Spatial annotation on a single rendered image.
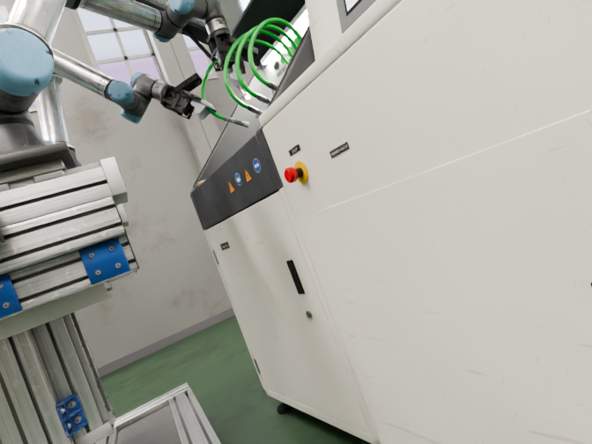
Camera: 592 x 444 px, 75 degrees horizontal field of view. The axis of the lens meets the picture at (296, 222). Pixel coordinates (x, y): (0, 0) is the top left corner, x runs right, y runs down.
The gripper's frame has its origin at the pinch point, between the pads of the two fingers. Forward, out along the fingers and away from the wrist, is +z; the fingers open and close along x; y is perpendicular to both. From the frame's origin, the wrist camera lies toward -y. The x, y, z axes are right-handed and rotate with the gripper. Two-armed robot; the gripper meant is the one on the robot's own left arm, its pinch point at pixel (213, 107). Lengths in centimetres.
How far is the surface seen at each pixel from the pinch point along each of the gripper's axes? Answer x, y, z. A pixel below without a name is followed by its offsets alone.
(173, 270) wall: -233, 97, -86
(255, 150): 34, 16, 36
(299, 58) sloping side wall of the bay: 32.5, -13.1, 34.5
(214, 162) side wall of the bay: -18.1, 16.0, 2.0
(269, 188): 31, 24, 44
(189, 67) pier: -212, -93, -166
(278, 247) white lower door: 22, 37, 52
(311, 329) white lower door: 17, 54, 70
